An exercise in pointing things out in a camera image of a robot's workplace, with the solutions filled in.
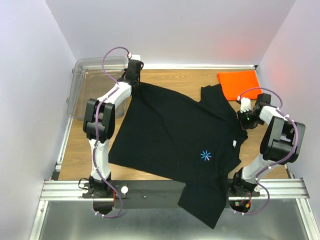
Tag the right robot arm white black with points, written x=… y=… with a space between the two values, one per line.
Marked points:
x=281 y=143

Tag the black t-shirt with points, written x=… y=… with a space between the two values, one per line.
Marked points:
x=198 y=143

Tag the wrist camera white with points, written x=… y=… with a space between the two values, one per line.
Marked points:
x=136 y=57
x=245 y=104

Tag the folded orange t-shirt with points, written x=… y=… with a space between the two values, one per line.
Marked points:
x=235 y=83

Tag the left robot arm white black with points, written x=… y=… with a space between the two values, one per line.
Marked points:
x=99 y=126

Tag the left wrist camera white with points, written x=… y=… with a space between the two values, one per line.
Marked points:
x=136 y=57

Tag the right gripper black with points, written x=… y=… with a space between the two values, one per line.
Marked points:
x=244 y=126

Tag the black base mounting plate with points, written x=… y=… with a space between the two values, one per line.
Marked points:
x=135 y=194

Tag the clear plastic bin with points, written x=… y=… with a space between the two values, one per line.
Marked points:
x=90 y=82

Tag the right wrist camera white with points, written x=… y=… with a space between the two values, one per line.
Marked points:
x=245 y=104

